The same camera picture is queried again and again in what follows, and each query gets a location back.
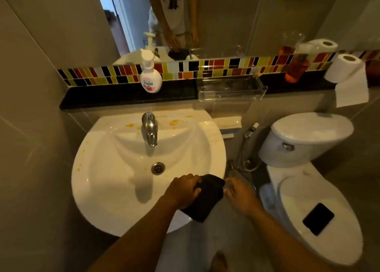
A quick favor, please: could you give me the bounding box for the person's right hand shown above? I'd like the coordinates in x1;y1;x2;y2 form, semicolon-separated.
224;177;263;218

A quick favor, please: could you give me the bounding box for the person's left hand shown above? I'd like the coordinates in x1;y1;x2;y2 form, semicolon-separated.
163;174;202;210

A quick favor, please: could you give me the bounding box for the black cloth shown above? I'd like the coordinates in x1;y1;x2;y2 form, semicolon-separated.
180;174;225;223

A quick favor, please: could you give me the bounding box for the person's left forearm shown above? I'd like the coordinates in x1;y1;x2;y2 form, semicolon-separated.
87;195;182;272

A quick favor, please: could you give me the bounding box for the person's right forearm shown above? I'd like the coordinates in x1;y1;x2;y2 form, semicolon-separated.
248;205;337;272

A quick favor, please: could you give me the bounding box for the bidet sprayer head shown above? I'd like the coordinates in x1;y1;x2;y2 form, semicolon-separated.
243;122;259;139

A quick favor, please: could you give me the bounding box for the chrome faucet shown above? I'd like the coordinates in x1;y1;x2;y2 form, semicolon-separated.
141;112;158;148

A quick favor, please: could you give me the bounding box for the white ceramic sink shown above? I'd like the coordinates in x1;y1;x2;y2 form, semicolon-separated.
71;109;227;237

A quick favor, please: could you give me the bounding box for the black smartphone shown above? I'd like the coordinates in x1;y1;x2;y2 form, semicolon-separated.
302;203;335;237

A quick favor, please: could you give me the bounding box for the white toilet tank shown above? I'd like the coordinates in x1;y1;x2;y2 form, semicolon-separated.
258;112;354;168

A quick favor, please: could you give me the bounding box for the clear plastic tray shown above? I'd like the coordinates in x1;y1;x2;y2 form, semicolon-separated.
197;75;268;103

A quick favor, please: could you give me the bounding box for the white toilet lid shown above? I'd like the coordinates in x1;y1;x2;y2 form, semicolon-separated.
260;162;364;266

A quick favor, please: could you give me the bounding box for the white soap pump bottle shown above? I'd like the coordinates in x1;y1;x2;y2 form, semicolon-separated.
140;49;163;94

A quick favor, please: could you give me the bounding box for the black stone ledge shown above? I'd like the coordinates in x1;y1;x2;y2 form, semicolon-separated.
59;70;380;111

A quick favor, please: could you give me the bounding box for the orange bottle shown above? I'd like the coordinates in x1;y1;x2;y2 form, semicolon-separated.
284;54;311;83

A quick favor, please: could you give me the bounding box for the white toilet paper roll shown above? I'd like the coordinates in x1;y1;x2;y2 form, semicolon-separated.
324;54;369;108

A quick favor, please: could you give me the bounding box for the metal bidet hose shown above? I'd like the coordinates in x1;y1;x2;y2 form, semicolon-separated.
237;135;262;173

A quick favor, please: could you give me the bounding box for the wall mirror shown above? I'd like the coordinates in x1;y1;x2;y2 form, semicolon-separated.
94;0;380;65

